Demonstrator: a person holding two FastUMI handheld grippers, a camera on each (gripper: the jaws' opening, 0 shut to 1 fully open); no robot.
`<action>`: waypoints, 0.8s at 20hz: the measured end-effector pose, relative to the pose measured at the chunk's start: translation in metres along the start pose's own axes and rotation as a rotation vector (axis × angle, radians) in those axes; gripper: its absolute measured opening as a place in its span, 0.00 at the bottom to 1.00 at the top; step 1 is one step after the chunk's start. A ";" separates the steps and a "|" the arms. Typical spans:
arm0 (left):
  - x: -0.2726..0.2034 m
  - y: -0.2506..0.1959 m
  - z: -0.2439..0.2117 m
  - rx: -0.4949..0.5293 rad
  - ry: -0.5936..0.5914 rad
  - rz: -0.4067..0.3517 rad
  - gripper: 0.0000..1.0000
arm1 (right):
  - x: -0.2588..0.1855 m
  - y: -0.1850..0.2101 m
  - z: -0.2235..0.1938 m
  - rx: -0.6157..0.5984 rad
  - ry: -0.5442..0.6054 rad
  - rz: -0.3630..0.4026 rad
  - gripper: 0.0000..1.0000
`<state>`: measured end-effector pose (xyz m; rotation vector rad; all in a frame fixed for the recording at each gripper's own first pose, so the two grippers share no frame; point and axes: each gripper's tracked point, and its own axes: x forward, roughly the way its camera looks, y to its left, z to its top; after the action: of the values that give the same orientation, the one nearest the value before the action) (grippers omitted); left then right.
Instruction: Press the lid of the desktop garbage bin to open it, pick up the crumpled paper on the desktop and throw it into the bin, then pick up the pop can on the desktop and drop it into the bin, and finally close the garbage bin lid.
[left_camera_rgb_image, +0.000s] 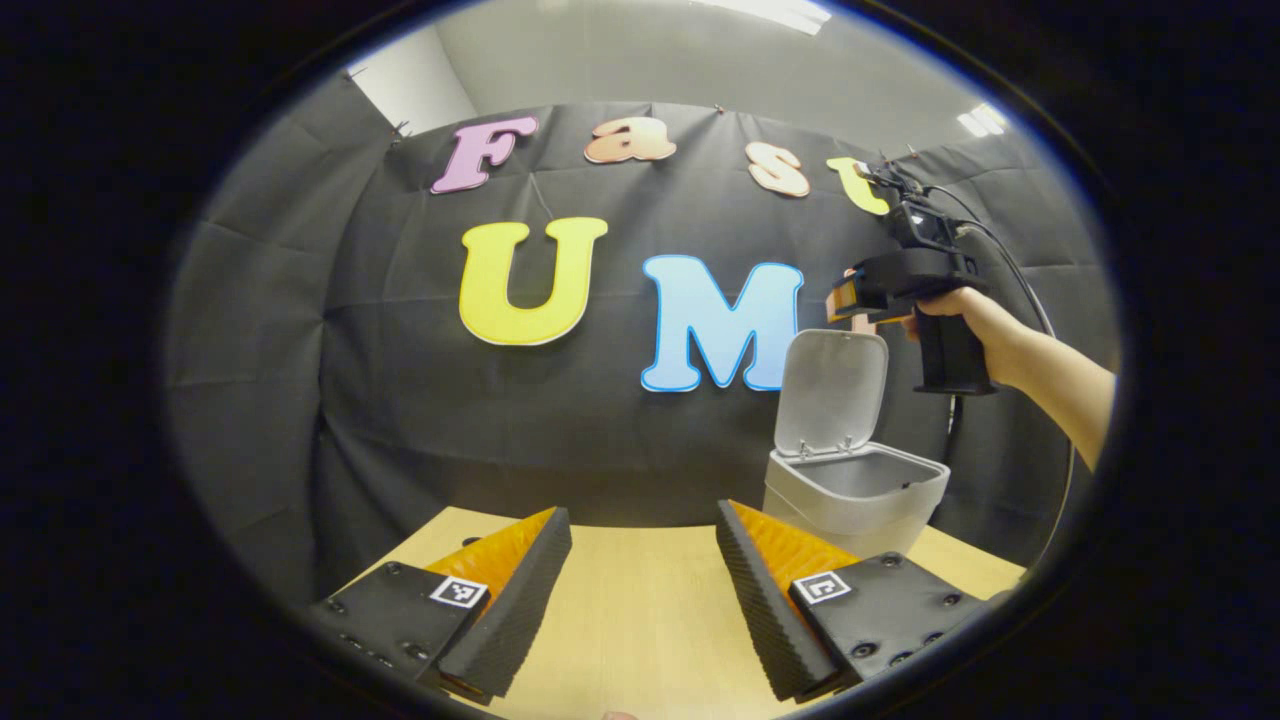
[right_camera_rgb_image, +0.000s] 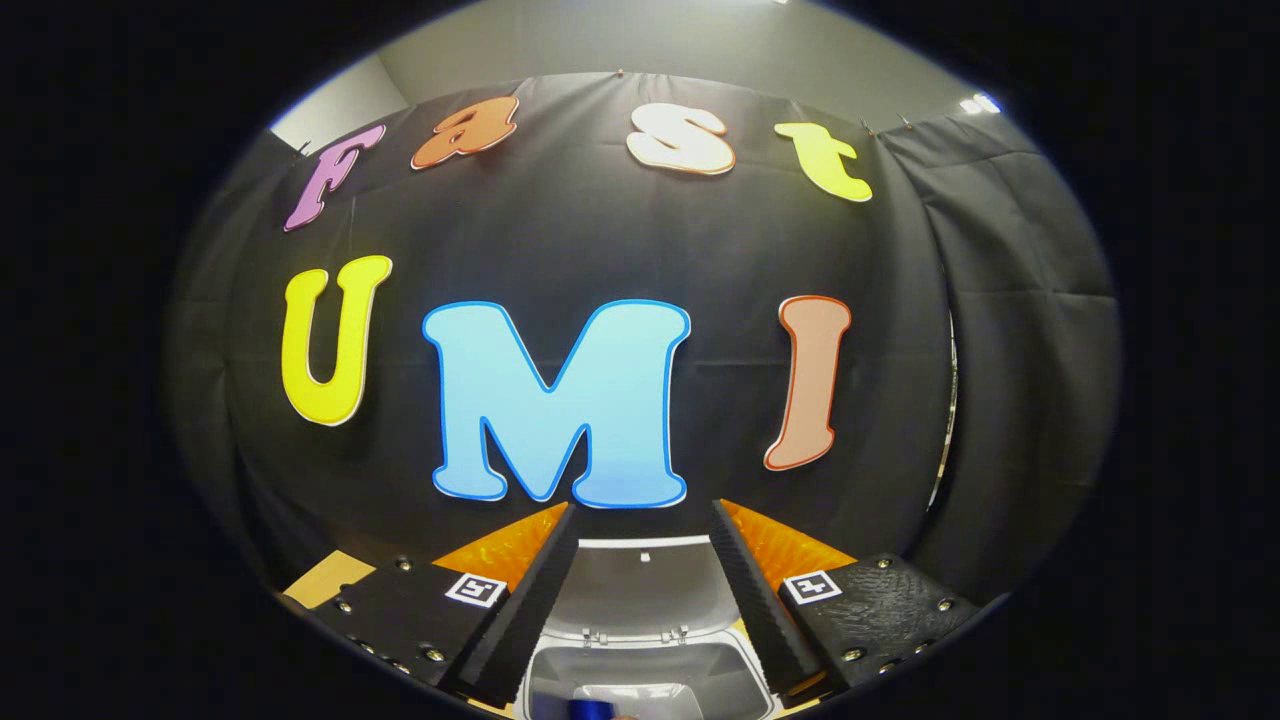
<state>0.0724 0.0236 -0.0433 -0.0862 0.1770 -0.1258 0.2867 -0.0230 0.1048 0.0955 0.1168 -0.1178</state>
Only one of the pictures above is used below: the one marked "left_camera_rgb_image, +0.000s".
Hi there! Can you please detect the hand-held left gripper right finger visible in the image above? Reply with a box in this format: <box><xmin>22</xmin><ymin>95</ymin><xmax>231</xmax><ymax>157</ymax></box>
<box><xmin>716</xmin><ymin>500</ymin><xmax>1001</xmax><ymax>703</ymax></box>

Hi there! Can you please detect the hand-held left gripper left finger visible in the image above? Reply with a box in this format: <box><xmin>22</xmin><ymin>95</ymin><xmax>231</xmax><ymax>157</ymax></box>
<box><xmin>300</xmin><ymin>507</ymin><xmax>573</xmax><ymax>706</ymax></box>

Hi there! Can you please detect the long ceiling light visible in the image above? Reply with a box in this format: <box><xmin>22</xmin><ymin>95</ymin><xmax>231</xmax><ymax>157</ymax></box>
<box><xmin>700</xmin><ymin>0</ymin><xmax>831</xmax><ymax>36</ymax></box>

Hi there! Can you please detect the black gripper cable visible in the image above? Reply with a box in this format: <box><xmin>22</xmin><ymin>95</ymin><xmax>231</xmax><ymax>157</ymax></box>
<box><xmin>925</xmin><ymin>183</ymin><xmax>1079</xmax><ymax>561</ymax></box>

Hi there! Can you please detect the wooden desktop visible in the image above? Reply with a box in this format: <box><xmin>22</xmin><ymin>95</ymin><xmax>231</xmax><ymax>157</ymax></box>
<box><xmin>340</xmin><ymin>506</ymin><xmax>1029</xmax><ymax>720</ymax></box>

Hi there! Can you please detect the white desktop garbage bin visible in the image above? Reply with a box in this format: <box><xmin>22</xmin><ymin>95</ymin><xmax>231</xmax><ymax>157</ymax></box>
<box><xmin>762</xmin><ymin>330</ymin><xmax>951</xmax><ymax>559</ymax></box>

